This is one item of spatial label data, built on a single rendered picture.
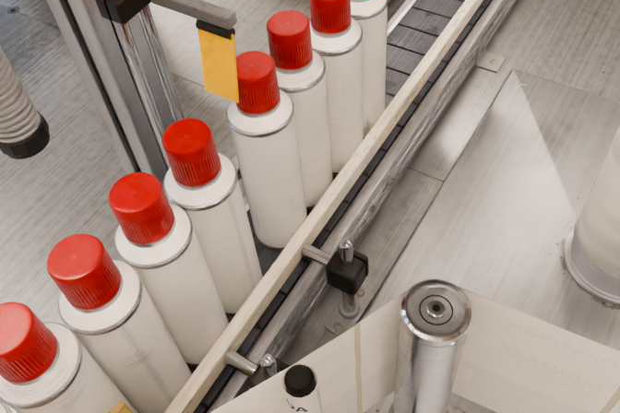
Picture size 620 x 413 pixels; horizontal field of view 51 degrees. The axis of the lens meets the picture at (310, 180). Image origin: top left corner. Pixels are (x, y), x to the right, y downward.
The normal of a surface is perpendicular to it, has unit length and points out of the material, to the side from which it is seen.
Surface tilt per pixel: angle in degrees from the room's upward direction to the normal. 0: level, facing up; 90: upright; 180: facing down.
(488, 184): 0
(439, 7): 0
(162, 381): 90
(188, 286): 90
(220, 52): 81
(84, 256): 2
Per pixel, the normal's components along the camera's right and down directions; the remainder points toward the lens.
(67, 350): 0.60, -0.58
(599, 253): -0.84, 0.48
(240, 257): 0.73, 0.50
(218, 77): -0.53, 0.58
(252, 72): -0.07, -0.66
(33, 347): 0.88, 0.32
